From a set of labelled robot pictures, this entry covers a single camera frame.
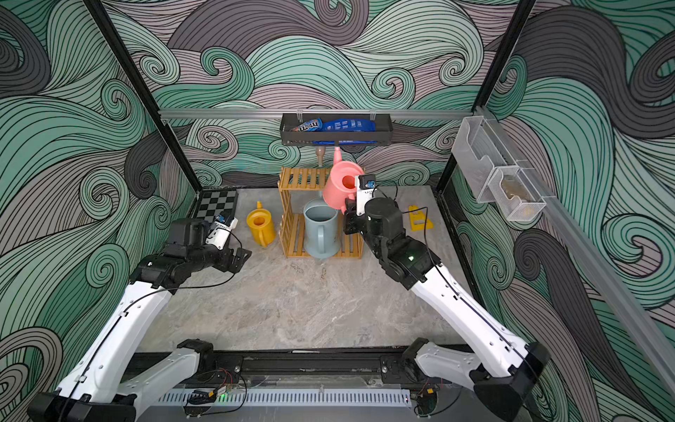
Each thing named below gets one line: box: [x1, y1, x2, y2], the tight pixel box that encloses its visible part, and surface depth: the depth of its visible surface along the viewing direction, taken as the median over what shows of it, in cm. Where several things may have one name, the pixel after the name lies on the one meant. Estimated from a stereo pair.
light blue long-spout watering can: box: [303, 146, 342, 260], surface depth 85 cm
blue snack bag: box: [323, 118, 378, 132], surface depth 94 cm
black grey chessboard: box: [193, 188, 240, 224], surface depth 113 cm
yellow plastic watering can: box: [246, 200, 276, 248], surface depth 97 cm
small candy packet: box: [290, 117, 323, 133], surface depth 94 cm
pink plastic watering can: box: [321, 146, 365, 214], surface depth 67 cm
